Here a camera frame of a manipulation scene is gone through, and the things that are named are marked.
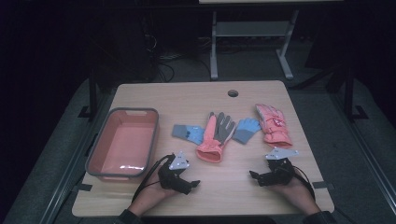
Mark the person's right hand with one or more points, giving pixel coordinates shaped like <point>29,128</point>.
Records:
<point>295,194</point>

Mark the pink and grey glove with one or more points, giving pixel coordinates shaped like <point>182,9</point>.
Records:
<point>211,146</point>

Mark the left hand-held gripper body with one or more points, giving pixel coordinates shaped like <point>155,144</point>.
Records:
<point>169,179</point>

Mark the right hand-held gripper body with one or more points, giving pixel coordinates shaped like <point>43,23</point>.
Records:
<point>278,171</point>

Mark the person's left hand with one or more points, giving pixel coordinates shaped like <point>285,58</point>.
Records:
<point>149,196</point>

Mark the grey metal desk frame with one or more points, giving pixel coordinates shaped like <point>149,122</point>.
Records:
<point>249,28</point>

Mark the pink printed ski glove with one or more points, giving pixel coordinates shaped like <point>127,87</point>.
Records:
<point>274,130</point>

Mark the grey tape strip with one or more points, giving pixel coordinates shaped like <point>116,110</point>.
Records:
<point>323,185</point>
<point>82,187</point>

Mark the metal floor rail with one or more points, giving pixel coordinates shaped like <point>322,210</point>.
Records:
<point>370,161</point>
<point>67,168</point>

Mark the pink basin with grey rim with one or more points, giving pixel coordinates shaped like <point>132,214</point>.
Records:
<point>124,141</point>

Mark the blue knit glove with dots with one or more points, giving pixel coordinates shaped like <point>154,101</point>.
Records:
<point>186,132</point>

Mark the black stand post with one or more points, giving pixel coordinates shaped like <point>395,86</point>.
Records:
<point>92,93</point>
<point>349,93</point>

